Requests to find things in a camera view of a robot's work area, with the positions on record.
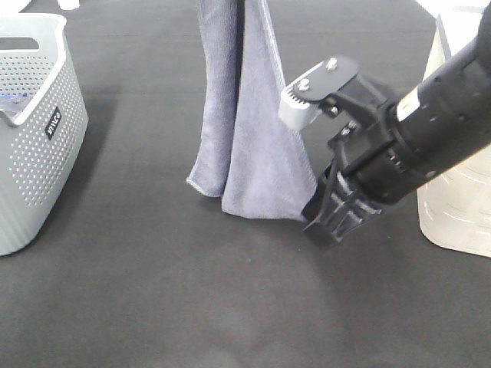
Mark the white cup at table edge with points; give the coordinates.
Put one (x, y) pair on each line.
(69, 5)

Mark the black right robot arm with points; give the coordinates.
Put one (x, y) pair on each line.
(391, 147)

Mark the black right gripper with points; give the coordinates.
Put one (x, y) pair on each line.
(338, 207)

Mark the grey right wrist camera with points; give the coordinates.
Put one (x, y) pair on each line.
(301, 100)

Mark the grey perforated laundry basket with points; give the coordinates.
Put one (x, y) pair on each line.
(39, 145)

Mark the grey-blue microfibre towel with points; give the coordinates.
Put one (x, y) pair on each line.
(248, 158)

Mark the blue item in basket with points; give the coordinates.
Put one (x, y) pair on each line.
(14, 103)

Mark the translucent white storage bin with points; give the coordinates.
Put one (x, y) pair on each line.
(454, 208)

